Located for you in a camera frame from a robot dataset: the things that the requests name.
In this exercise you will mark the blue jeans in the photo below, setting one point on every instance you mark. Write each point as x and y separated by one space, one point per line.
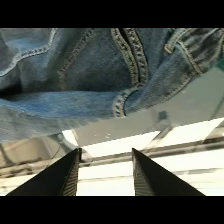
83 83

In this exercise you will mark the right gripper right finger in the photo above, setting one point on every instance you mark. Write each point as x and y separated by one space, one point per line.
156 180

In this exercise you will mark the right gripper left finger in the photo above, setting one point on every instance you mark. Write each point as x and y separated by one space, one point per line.
56 180

